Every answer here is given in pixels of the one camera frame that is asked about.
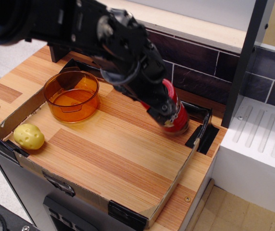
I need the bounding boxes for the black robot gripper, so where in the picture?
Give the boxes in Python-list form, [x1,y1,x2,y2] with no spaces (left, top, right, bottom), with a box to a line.
[89,7,180,125]

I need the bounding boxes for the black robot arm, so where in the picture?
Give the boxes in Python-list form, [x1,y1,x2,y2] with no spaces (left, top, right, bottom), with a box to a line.
[0,0,181,128]

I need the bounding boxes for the cardboard fence with black tape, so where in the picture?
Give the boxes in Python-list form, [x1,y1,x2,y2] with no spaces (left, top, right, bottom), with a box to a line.
[0,57,226,231]

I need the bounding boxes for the orange transparent plastic bowl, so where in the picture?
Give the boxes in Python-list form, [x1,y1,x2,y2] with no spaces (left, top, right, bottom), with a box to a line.
[43,67,100,123]

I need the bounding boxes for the white toy sink drainboard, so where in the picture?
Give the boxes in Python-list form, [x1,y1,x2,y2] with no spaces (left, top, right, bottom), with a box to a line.
[212,97,275,212]

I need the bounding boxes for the yellow toy potato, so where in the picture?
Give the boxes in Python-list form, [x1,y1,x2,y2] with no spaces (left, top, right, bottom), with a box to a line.
[13,124,45,150]

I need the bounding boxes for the dark grey vertical post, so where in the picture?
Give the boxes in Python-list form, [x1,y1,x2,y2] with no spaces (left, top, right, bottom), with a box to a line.
[221,0,267,128]

